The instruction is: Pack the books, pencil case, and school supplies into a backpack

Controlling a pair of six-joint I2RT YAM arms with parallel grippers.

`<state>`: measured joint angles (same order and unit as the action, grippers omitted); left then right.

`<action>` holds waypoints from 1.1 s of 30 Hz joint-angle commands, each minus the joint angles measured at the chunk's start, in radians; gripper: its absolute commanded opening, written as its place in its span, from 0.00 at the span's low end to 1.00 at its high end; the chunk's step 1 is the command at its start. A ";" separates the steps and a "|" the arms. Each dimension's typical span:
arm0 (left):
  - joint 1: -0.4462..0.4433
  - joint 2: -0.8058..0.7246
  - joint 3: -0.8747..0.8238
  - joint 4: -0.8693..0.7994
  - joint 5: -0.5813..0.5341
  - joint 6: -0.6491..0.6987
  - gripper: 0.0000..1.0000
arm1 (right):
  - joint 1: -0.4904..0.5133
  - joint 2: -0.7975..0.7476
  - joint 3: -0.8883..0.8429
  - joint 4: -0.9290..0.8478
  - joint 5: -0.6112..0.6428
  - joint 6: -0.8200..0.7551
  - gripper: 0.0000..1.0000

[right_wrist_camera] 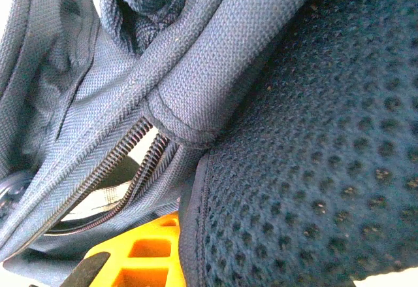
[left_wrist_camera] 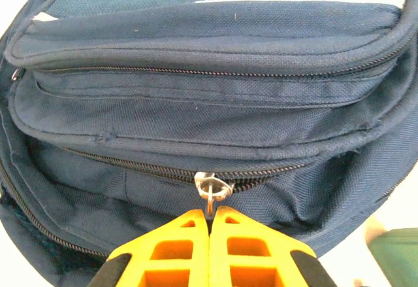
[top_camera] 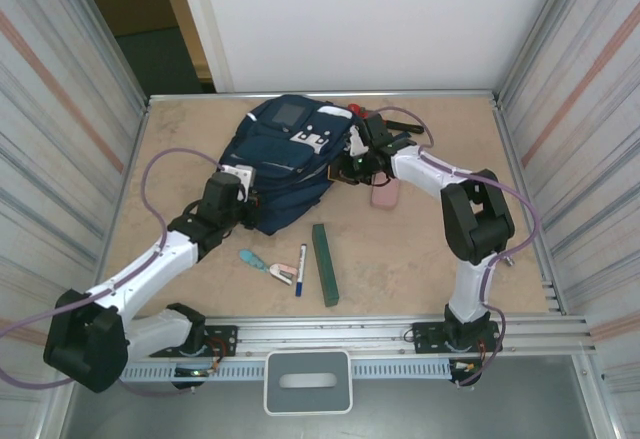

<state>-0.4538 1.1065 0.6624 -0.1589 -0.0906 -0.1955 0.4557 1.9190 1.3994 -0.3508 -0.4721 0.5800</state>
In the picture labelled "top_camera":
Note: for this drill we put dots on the blue white marker pen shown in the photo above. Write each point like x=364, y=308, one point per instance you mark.
x=301, y=269

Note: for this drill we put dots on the navy blue backpack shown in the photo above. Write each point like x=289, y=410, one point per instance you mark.
x=280, y=169

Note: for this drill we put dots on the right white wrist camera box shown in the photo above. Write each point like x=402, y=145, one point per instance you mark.
x=357, y=141

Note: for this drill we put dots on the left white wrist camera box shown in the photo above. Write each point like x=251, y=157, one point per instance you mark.
x=242, y=175

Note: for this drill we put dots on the short aluminium frame rail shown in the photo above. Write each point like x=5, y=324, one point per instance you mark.
x=450, y=94

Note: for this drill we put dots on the black controller board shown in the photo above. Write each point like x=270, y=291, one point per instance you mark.
x=192, y=376
x=467, y=371

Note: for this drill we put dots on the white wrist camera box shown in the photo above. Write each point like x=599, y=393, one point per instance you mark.
x=242, y=175
x=357, y=141

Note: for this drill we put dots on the dark green long box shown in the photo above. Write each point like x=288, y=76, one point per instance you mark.
x=325, y=269

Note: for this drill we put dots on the pink pencil case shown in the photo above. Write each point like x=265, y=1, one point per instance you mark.
x=385, y=196

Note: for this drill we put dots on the red pipe wrench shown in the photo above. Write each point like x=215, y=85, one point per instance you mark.
x=356, y=108

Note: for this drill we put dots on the pink white stapler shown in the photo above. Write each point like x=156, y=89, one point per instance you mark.
x=284, y=273

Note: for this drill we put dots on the long aluminium mounting rail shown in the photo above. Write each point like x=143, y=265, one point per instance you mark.
x=325, y=331

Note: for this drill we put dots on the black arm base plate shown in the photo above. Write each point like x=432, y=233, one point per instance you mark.
x=222, y=339
x=425, y=336

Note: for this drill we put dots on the slotted aluminium side rail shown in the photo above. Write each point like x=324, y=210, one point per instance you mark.
x=505, y=129

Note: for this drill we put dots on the grey box with white rim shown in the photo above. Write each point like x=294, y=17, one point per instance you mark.
x=280, y=364

